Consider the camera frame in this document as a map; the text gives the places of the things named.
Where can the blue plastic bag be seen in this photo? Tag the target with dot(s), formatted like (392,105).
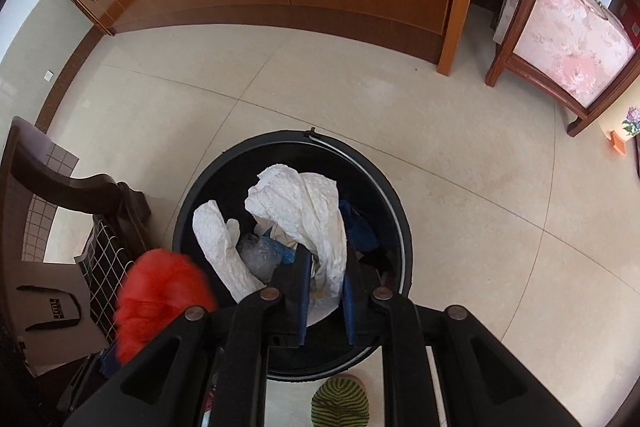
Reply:
(360,227)

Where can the black white checked tablecloth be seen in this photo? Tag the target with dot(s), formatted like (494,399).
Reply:
(107,267)

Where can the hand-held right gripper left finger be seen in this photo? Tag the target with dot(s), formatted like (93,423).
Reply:
(302,302)

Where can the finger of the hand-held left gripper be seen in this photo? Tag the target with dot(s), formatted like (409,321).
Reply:
(80,387)

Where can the wooden chair with pink cushion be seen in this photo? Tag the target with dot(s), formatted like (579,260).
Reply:
(570,42)

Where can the red plastic bag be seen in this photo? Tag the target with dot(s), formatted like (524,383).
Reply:
(160,297)

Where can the green striped slipper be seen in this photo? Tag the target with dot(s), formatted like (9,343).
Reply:
(340,404)

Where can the white paper towel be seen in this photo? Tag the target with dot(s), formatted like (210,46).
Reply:
(310,207)
(220,247)

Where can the black trash bin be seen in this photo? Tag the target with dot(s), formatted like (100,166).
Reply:
(210,177)

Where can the clear plastic bag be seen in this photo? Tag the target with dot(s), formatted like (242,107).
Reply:
(257,257)

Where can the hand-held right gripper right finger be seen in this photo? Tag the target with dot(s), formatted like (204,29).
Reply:
(352,307)

